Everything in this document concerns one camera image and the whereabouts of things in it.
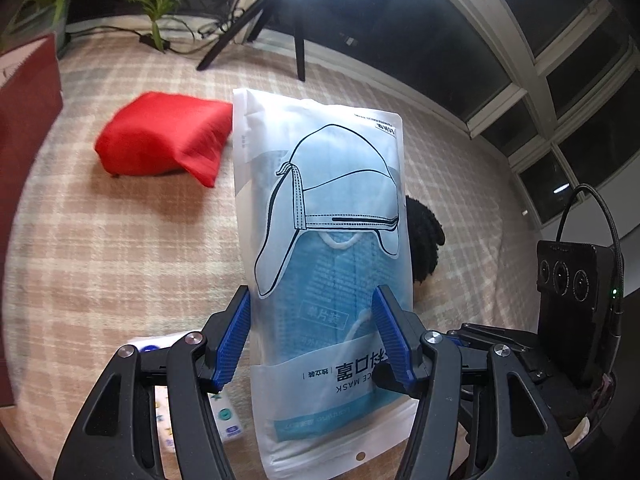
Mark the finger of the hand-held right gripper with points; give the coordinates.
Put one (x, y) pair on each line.
(475, 335)

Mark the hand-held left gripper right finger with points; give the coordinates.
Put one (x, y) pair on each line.
(387, 330)

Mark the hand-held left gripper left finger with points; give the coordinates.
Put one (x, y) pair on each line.
(235, 340)

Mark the black knit glove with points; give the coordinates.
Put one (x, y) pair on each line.
(422, 240)

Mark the blue face mask packet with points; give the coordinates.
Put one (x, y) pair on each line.
(320, 210)

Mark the red cloth pouch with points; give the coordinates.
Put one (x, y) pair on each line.
(160, 135)

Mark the dark red cardboard box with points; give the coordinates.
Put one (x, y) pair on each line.
(25, 160)

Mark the white printed tissue packet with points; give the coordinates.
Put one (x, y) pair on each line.
(227, 415)

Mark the black tripod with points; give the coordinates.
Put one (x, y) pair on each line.
(300, 55)

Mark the black power strip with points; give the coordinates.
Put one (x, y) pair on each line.
(150, 39)

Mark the potted spider plant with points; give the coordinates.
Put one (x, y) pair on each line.
(45, 15)

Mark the white window frame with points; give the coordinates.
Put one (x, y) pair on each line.
(505, 35)

